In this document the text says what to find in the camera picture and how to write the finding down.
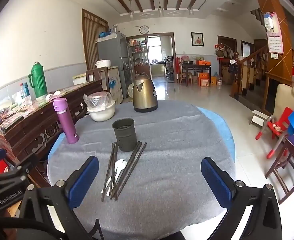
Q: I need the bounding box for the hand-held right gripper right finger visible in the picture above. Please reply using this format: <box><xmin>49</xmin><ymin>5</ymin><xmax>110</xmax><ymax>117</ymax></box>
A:
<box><xmin>200</xmin><ymin>156</ymin><xmax>283</xmax><ymax>240</ymax></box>

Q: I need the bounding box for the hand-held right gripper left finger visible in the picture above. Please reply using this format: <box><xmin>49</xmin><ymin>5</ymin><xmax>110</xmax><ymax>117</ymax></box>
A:
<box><xmin>18</xmin><ymin>156</ymin><xmax>105</xmax><ymax>240</ymax></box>

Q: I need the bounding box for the white plastic spoon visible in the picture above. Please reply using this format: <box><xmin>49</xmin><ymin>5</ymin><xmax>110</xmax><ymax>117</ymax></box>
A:
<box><xmin>101</xmin><ymin>158</ymin><xmax>124</xmax><ymax>194</ymax></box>
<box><xmin>106</xmin><ymin>160</ymin><xmax>128</xmax><ymax>197</ymax></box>

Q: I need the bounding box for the bundle of dark chopsticks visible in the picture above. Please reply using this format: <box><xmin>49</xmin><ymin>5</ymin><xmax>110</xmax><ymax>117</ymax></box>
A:
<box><xmin>101</xmin><ymin>141</ymin><xmax>147</xmax><ymax>202</ymax></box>

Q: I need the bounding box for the dark green utensil holder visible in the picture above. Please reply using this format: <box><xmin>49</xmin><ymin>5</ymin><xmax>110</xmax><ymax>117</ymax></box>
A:
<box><xmin>112</xmin><ymin>118</ymin><xmax>138</xmax><ymax>152</ymax></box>

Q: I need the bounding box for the dark wooden sideboard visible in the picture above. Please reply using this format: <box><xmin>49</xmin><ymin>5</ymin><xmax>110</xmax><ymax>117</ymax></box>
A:
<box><xmin>0</xmin><ymin>79</ymin><xmax>110</xmax><ymax>188</ymax></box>

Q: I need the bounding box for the blue tablecloth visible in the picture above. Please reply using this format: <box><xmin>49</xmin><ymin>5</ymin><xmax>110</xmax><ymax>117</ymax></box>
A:
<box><xmin>47</xmin><ymin>106</ymin><xmax>236</xmax><ymax>167</ymax></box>

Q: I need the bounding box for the purple thermos bottle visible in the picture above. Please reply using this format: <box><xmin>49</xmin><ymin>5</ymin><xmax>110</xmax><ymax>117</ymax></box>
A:
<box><xmin>53</xmin><ymin>98</ymin><xmax>80</xmax><ymax>144</ymax></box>

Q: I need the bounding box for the white plastic bowl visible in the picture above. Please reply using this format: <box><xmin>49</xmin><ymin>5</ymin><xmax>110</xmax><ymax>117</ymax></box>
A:
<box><xmin>86</xmin><ymin>100</ymin><xmax>116</xmax><ymax>122</ymax></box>

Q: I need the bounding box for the blue bottle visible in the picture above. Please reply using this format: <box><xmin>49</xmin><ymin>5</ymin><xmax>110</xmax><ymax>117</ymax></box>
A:
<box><xmin>19</xmin><ymin>82</ymin><xmax>30</xmax><ymax>99</ymax></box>

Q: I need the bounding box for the white crumpled cloth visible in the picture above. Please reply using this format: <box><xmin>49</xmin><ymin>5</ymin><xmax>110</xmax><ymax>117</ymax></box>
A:
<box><xmin>45</xmin><ymin>91</ymin><xmax>61</xmax><ymax>102</ymax></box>

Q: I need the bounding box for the white step stool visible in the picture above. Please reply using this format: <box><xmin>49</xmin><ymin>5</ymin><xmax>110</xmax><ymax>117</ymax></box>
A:
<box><xmin>249</xmin><ymin>110</ymin><xmax>269</xmax><ymax>128</ymax></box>

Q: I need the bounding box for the dark wooden chair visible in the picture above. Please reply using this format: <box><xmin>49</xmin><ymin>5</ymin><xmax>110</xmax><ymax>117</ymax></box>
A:
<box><xmin>265</xmin><ymin>135</ymin><xmax>294</xmax><ymax>205</ymax></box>

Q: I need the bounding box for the green thermos flask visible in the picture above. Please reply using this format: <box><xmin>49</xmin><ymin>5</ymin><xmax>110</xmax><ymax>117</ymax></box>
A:
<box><xmin>28</xmin><ymin>62</ymin><xmax>48</xmax><ymax>98</ymax></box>

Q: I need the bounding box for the red child chair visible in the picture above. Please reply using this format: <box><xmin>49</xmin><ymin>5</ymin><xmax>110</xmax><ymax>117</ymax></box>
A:
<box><xmin>255</xmin><ymin>107</ymin><xmax>294</xmax><ymax>159</ymax></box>

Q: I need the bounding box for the round fan heater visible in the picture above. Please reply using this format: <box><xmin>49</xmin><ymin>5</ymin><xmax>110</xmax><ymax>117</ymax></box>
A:
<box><xmin>126</xmin><ymin>82</ymin><xmax>135</xmax><ymax>102</ymax></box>

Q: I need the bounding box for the white chest freezer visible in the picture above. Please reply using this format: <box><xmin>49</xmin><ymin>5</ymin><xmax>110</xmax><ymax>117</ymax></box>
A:
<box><xmin>72</xmin><ymin>66</ymin><xmax>124</xmax><ymax>104</ymax></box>

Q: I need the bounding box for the tall orange box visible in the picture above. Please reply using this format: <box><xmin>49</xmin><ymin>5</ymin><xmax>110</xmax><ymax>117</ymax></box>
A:
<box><xmin>198</xmin><ymin>72</ymin><xmax>210</xmax><ymax>87</ymax></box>

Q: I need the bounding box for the brown wooden chair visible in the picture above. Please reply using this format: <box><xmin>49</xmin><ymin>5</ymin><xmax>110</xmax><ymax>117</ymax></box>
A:
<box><xmin>86</xmin><ymin>67</ymin><xmax>110</xmax><ymax>84</ymax></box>

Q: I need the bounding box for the bronze electric kettle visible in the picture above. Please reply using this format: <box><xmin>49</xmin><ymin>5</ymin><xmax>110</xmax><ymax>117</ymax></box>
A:
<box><xmin>133</xmin><ymin>73</ymin><xmax>159</xmax><ymax>113</ymax></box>

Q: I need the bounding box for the beige sofa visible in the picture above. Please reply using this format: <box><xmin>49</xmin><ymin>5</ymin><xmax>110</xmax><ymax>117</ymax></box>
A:
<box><xmin>272</xmin><ymin>83</ymin><xmax>294</xmax><ymax>120</ymax></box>

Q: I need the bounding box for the dark wooden side table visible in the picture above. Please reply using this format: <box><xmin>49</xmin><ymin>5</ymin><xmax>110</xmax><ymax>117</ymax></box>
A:
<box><xmin>181</xmin><ymin>64</ymin><xmax>211</xmax><ymax>87</ymax></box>

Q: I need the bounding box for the white rice cooker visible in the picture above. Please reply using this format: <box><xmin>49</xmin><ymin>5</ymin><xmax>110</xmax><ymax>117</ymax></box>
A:
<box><xmin>95</xmin><ymin>59</ymin><xmax>112</xmax><ymax>68</ymax></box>

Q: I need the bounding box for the wooden stair railing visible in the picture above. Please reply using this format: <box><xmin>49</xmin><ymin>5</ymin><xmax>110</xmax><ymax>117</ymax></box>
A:
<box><xmin>230</xmin><ymin>44</ymin><xmax>269</xmax><ymax>98</ymax></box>

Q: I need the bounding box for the orange wooden pillar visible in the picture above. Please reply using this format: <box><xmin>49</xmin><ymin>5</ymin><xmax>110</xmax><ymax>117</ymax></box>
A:
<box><xmin>250</xmin><ymin>0</ymin><xmax>294</xmax><ymax>85</ymax></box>

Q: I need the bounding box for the grey refrigerator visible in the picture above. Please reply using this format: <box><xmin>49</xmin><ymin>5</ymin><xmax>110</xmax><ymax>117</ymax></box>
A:
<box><xmin>97</xmin><ymin>32</ymin><xmax>135</xmax><ymax>103</ymax></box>

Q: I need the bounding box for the glass bottle shelf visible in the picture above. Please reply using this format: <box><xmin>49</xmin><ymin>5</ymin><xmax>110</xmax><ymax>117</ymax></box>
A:
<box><xmin>127</xmin><ymin>37</ymin><xmax>149</xmax><ymax>77</ymax></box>

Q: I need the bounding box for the brown striped curtain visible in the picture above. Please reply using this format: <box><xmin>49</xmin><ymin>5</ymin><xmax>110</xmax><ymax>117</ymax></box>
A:
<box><xmin>82</xmin><ymin>9</ymin><xmax>109</xmax><ymax>71</ymax></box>

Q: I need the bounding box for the framed wall picture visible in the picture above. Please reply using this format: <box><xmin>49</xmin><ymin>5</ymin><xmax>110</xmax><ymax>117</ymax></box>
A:
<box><xmin>191</xmin><ymin>32</ymin><xmax>204</xmax><ymax>47</ymax></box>

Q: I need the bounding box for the pink wall calendar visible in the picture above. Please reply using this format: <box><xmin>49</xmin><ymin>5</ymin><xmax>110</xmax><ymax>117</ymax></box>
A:
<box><xmin>263</xmin><ymin>12</ymin><xmax>284</xmax><ymax>54</ymax></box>

